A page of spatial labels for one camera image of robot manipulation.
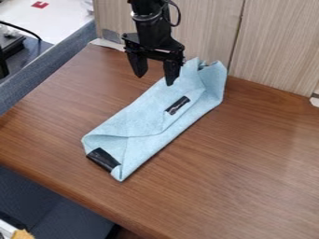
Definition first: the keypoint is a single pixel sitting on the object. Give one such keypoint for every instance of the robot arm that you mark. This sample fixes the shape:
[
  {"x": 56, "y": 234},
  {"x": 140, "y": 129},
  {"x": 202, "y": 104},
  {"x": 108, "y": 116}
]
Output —
[{"x": 148, "y": 7}]

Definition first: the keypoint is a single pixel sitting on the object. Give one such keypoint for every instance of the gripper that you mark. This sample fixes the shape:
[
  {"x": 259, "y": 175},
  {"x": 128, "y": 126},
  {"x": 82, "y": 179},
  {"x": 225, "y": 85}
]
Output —
[{"x": 153, "y": 36}]

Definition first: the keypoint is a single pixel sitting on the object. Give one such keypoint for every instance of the light blue cloth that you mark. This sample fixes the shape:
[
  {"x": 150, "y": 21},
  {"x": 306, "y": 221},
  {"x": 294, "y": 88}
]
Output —
[{"x": 160, "y": 115}]

